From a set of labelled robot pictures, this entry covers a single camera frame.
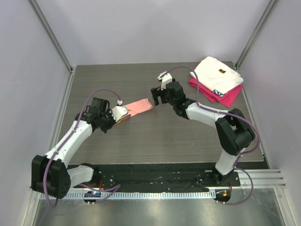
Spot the white wrist camera connector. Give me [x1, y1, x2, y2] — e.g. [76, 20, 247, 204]
[157, 72, 173, 90]

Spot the pink satin napkin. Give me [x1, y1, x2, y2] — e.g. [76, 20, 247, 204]
[125, 98, 153, 117]

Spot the white folded cloth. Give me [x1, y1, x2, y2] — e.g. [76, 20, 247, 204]
[194, 56, 244, 97]

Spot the grey aluminium corner post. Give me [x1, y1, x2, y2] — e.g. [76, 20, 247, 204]
[235, 0, 280, 69]

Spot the white slotted cable duct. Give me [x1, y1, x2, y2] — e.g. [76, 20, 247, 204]
[40, 191, 216, 200]

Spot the magenta folded cloth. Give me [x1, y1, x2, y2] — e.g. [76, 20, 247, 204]
[188, 77, 243, 108]

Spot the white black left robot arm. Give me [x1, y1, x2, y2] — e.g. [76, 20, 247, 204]
[31, 97, 123, 199]

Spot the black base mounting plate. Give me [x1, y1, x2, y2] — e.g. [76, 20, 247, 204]
[86, 163, 241, 193]

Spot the iridescent purple utensil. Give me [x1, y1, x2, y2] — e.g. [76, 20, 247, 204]
[116, 114, 131, 124]

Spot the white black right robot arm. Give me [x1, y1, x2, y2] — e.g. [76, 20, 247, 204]
[150, 80, 255, 186]

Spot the white left wrist connector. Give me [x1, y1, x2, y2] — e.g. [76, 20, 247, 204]
[112, 100, 128, 122]

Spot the grey left corner post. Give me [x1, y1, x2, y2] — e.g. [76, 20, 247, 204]
[27, 0, 74, 72]

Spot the aluminium front rail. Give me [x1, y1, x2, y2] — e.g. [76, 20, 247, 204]
[29, 169, 286, 190]

